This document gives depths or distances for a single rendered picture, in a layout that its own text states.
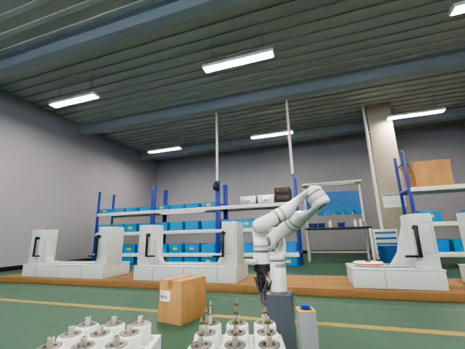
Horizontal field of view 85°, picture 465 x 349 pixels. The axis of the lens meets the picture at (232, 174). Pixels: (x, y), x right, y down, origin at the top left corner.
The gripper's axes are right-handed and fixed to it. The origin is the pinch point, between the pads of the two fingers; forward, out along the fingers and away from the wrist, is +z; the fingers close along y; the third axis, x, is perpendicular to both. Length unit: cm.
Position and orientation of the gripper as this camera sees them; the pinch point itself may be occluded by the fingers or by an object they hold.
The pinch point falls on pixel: (263, 296)
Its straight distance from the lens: 126.2
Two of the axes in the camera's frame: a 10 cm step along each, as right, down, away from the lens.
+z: 0.3, 9.7, -2.3
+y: -3.7, 2.3, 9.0
